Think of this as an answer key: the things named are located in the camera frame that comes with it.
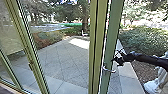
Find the green framed glass door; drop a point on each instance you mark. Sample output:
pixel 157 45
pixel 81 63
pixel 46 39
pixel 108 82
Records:
pixel 111 33

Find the reddish low shrub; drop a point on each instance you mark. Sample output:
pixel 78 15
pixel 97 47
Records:
pixel 46 37

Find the pale outdoor bench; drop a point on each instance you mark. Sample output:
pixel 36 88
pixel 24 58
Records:
pixel 84 33

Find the leafy tree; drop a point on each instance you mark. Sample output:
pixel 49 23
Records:
pixel 85 16

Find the green framed glass window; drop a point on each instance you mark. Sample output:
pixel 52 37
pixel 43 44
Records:
pixel 6 71
pixel 26 56

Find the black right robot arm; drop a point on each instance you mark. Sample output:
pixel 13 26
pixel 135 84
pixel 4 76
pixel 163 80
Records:
pixel 151 60

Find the green hedge bush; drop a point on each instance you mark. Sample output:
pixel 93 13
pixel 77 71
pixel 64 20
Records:
pixel 146 39

